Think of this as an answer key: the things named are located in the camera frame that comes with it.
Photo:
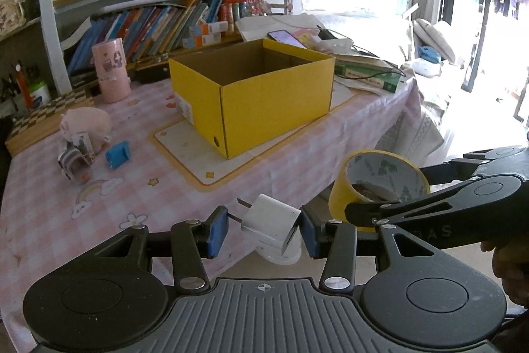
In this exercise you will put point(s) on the white desk mat yellow border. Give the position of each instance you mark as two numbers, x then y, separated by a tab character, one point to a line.
186	154

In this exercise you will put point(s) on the floral fabric bag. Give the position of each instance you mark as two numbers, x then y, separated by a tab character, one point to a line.
10	5

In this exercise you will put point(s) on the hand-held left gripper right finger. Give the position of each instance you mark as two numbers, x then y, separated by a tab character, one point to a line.
309	233

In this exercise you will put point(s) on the person's right hand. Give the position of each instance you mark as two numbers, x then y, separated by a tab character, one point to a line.
508	266

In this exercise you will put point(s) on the green book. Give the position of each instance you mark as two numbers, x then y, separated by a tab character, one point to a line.
372	78

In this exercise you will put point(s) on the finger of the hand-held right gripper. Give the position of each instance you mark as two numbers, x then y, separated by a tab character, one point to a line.
446	172
368	210

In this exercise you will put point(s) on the white paper sheets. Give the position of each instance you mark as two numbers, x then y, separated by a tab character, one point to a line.
264	24

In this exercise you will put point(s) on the pink checked cloth desktop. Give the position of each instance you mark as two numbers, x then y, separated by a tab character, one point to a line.
136	165

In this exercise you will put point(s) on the white charger plug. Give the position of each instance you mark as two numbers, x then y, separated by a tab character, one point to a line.
268	222

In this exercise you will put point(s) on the black rectangular case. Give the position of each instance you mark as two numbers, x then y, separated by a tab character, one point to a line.
151	71

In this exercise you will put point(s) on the row of colourful books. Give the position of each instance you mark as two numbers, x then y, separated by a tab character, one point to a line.
144	30

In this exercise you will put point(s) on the smartphone with purple screen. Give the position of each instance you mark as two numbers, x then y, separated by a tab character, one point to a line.
287	38

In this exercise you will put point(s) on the pen holder with pens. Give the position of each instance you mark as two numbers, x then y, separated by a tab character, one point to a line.
8	96

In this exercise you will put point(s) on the pink cylinder container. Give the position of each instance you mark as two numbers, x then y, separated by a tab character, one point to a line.
109	76

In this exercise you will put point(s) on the small blue plastic object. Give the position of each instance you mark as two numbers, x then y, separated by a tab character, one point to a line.
119	155

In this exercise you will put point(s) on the white pillow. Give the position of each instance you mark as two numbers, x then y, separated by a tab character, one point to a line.
434	36

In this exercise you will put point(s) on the white shelf unit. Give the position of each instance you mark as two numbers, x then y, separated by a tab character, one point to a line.
47	26

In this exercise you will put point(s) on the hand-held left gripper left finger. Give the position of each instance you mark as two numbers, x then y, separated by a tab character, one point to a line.
217	233

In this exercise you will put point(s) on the orange white small carton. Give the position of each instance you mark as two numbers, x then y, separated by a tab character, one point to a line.
201	40
208	28

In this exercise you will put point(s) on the yellow cardboard box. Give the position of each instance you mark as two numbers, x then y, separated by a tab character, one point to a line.
264	117

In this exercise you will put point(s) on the wooden chessboard box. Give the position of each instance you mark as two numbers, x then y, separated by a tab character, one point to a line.
41	117

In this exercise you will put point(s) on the yellow tape roll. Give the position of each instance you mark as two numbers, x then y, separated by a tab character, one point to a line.
343	191

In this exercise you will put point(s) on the white power strip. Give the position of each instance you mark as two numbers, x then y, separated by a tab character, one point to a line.
330	45

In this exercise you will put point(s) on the pink plush pig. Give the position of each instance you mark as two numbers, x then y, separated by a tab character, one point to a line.
89	121

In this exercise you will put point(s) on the black door frame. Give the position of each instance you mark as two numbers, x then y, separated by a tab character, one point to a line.
450	5

